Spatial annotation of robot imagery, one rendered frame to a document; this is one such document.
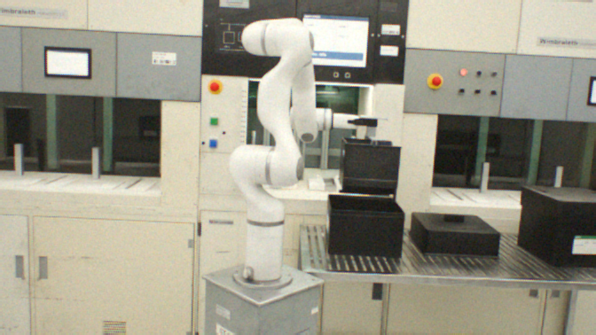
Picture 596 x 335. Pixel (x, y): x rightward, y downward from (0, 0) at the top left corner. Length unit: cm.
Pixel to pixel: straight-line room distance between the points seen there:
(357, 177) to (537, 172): 140
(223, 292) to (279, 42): 78
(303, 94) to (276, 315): 77
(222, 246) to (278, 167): 95
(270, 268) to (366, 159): 56
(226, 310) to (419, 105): 124
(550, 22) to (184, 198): 179
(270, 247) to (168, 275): 97
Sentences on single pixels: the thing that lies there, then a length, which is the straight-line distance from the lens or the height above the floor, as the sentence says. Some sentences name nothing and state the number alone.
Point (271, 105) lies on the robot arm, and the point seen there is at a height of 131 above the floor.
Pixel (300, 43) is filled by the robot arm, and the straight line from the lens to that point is 155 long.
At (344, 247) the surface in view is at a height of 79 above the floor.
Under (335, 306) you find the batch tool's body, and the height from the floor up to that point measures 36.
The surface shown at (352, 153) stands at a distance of 188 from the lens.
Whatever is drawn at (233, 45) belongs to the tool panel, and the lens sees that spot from 228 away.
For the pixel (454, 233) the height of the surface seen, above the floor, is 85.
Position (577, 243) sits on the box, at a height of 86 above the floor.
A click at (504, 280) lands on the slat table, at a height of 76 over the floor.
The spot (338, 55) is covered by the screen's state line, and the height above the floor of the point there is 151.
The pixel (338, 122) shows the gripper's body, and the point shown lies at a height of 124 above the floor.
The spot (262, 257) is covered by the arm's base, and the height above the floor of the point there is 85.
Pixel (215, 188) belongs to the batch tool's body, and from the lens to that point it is 234.
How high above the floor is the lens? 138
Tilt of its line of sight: 8 degrees down
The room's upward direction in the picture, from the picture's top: 3 degrees clockwise
